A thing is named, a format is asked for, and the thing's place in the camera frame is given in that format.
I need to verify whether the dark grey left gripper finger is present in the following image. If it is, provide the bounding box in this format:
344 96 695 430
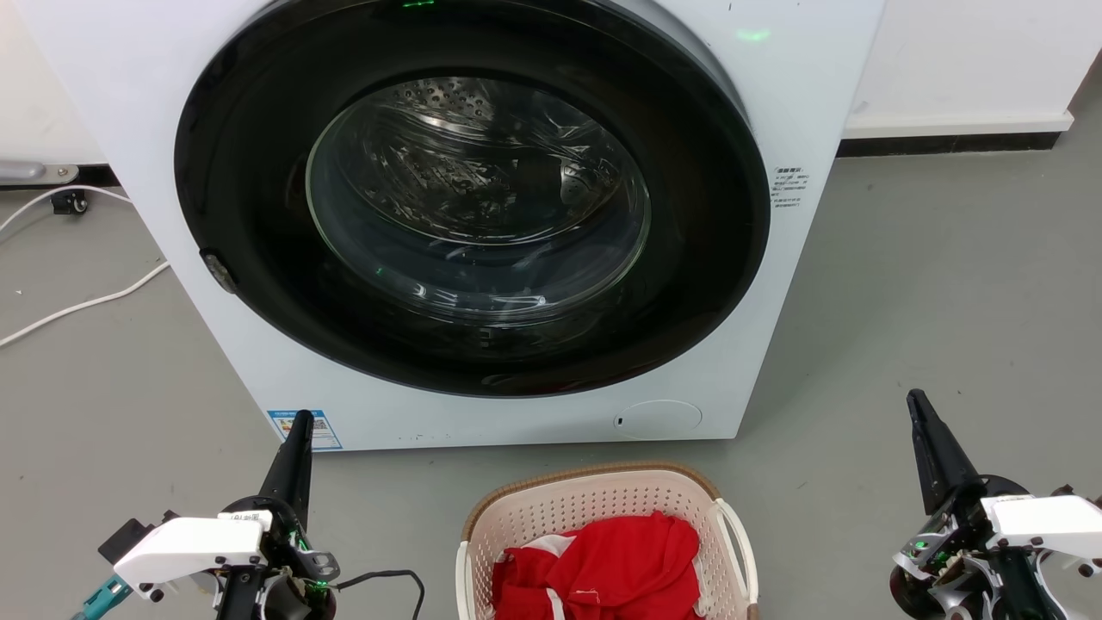
257 410 316 529

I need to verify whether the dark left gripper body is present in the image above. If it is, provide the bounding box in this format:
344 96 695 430
214 495 342 620

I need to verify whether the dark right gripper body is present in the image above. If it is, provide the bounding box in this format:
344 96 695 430
889 474 1068 620

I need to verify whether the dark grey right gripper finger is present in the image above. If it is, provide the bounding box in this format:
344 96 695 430
906 388 984 517

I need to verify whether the beige plastic laundry basket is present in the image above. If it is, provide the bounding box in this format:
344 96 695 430
455 462 761 620

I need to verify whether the blue energy label sticker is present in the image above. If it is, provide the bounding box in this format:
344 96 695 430
267 409 344 452

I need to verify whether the round white filter cover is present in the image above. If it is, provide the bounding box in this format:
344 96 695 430
613 400 703 441

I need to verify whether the black round washer door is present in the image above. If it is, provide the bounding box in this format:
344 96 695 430
174 0 771 399

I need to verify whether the white text sticker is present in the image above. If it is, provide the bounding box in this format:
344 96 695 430
771 165 811 211

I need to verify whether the black baseboard strip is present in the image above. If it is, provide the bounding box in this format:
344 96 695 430
836 130 1062 159

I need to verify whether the red garment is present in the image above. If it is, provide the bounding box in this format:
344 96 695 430
491 511 706 620

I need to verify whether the steel washer drum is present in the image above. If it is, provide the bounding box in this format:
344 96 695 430
308 77 652 325

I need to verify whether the white front-load washing machine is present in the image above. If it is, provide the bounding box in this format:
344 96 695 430
13 0 888 452

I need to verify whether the silver metal bar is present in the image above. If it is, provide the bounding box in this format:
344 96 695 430
0 159 80 187

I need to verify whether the grey door latch handle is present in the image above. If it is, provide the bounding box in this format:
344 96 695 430
200 249 238 295

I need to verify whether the white floor power cable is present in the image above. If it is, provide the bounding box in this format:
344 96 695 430
0 258 172 349

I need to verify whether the thin white floor cable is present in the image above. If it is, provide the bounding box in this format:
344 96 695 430
0 184 132 235

